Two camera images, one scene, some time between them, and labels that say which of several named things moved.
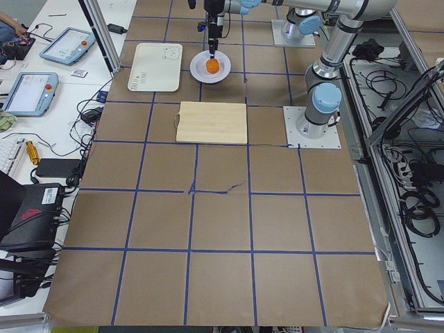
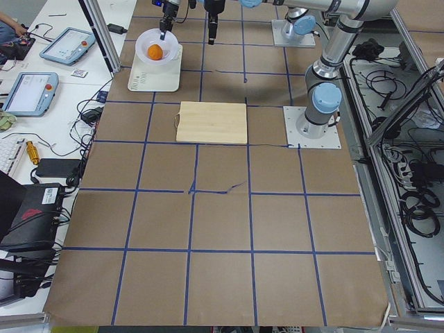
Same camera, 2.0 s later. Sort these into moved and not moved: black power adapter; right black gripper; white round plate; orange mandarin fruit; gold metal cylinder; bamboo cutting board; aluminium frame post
Moved: white round plate; orange mandarin fruit; right black gripper
Not moved: aluminium frame post; bamboo cutting board; black power adapter; gold metal cylinder
